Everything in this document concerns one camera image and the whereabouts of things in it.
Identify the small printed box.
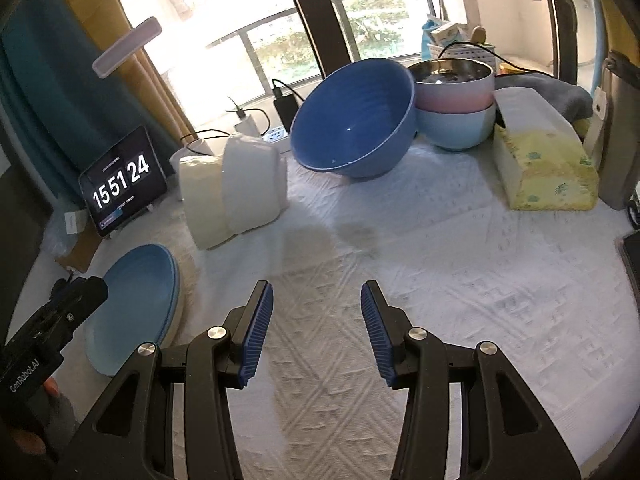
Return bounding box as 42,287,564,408
432,22,471,46

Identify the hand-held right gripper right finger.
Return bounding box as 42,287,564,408
360,280,583,480

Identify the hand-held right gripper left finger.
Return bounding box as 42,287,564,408
52,280,275,480

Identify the white bowl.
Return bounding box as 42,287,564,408
222,135,289,234

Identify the white charger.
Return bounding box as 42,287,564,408
235,115,263,137

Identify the black charger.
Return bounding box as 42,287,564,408
272,79,301,133

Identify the yellow tissue pack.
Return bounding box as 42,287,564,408
492,87,599,211

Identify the black phone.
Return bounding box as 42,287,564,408
620,232,640,301

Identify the white desk lamp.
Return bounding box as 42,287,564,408
92,16,216,171

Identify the dark window post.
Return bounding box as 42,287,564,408
277,0,363,91

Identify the white power strip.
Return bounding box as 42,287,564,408
262,127,292,154

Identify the cardboard box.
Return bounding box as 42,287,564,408
55,232,108,271

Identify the person's left hand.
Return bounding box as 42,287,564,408
0,377,76,480

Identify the grey cloth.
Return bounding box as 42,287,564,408
495,72,593,121

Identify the light blue bowl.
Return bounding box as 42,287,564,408
415,102,496,152

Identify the tablet with clock display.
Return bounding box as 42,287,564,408
78,126,168,238

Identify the steel bowl with pink shell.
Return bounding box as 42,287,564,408
407,58,496,113

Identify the white perforated basket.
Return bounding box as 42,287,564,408
427,42,496,64

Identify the teal curtain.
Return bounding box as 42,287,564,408
0,0,131,206

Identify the large blue bowl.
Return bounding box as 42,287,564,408
290,58,417,179

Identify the light blue plate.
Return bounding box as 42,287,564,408
97,255,182,378

